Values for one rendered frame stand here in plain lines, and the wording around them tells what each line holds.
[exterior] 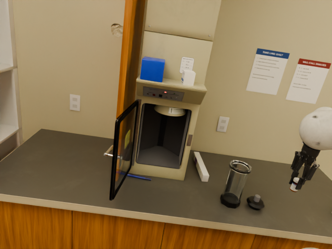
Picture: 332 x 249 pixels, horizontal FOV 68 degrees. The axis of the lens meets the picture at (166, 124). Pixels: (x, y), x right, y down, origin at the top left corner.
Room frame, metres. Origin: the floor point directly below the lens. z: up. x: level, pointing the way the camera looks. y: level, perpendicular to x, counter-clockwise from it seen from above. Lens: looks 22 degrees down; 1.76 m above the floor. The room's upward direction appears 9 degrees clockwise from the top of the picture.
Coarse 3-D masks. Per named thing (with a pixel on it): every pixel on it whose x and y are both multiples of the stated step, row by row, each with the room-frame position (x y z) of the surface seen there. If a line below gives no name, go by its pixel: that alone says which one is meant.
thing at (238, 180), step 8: (240, 168) 1.12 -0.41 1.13; (248, 168) 1.09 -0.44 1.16; (232, 176) 1.05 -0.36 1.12; (240, 176) 1.04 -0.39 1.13; (232, 184) 1.05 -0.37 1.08; (240, 184) 1.04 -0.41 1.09; (224, 192) 1.07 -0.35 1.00; (232, 192) 1.04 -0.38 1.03; (240, 192) 1.04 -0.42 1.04; (232, 200) 1.04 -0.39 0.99
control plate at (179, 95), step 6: (144, 90) 1.13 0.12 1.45; (150, 90) 1.13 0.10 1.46; (156, 90) 1.12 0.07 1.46; (162, 90) 1.12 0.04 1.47; (168, 90) 1.11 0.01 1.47; (150, 96) 1.17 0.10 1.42; (156, 96) 1.16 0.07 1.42; (162, 96) 1.16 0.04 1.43; (168, 96) 1.15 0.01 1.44; (174, 96) 1.15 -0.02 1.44; (180, 96) 1.14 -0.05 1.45
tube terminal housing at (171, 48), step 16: (144, 32) 1.20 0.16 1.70; (144, 48) 1.20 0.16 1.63; (160, 48) 1.20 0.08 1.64; (176, 48) 1.20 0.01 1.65; (192, 48) 1.21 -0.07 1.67; (208, 48) 1.21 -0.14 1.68; (176, 64) 1.20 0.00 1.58; (144, 96) 1.20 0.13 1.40; (192, 112) 1.21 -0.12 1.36; (192, 128) 1.21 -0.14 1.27; (160, 176) 1.21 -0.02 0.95; (176, 176) 1.21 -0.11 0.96
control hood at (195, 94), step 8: (136, 80) 1.09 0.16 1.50; (144, 80) 1.09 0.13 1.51; (168, 80) 1.17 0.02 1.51; (176, 80) 1.20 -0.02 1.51; (136, 88) 1.13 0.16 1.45; (160, 88) 1.11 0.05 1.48; (168, 88) 1.10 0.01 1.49; (176, 88) 1.10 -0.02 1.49; (184, 88) 1.09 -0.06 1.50; (192, 88) 1.09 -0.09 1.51; (200, 88) 1.10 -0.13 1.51; (184, 96) 1.14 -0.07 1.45; (192, 96) 1.13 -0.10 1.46; (200, 96) 1.13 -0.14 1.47
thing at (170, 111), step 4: (156, 108) 1.27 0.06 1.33; (160, 108) 1.25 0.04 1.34; (164, 108) 1.24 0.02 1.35; (168, 108) 1.23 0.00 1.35; (172, 108) 1.23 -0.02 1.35; (176, 108) 1.24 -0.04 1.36; (180, 108) 1.25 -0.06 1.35; (160, 112) 1.23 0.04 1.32; (164, 112) 1.23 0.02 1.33; (168, 112) 1.22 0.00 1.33; (172, 112) 1.23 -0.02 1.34; (176, 112) 1.23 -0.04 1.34; (180, 112) 1.25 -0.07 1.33; (184, 112) 1.28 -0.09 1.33; (176, 116) 1.23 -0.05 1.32
